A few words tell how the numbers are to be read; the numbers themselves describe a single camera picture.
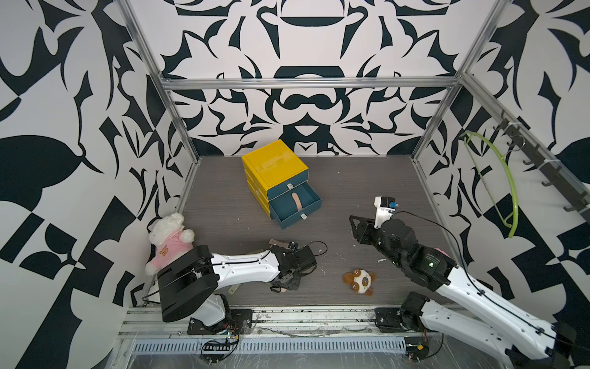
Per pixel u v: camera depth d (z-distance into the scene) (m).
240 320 0.75
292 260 0.65
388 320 0.74
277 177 0.84
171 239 0.83
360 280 0.79
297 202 0.94
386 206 0.62
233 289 0.80
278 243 0.90
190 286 0.42
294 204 0.93
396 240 0.52
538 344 0.40
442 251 0.89
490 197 0.76
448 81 0.94
